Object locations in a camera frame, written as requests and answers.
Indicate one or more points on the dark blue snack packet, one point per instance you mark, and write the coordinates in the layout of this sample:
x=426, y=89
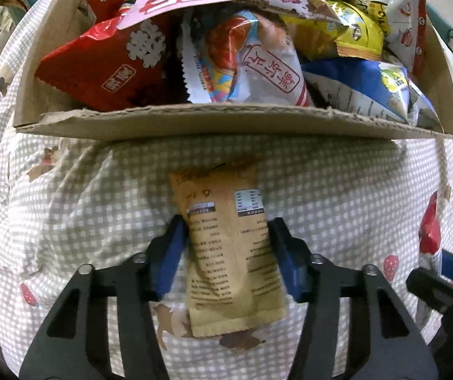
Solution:
x=361, y=87

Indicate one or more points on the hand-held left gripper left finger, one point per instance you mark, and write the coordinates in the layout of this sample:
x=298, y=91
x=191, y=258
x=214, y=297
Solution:
x=169, y=261

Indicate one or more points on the tan snack packet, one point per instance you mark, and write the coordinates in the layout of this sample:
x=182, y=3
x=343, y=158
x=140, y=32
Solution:
x=226, y=253

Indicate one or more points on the brown cardboard box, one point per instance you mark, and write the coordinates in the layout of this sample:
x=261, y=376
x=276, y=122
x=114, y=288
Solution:
x=230, y=120

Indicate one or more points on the grey white packet red edge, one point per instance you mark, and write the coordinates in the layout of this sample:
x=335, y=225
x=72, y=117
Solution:
x=408, y=27

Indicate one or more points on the pale packet red framed label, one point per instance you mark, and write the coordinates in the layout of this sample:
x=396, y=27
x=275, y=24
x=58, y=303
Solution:
x=250, y=59

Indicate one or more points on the large red snack packet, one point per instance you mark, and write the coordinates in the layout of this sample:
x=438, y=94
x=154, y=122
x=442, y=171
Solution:
x=92, y=63

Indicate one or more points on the checked printed bed blanket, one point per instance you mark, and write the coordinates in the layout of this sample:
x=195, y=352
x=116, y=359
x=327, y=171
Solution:
x=92, y=190

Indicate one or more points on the bright yellow snack packet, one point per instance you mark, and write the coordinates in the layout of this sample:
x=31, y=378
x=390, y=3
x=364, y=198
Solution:
x=353, y=31

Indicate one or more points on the red white snack packet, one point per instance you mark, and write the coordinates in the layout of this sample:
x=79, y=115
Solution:
x=430, y=233

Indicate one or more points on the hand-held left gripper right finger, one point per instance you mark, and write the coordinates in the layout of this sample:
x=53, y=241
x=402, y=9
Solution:
x=289, y=261

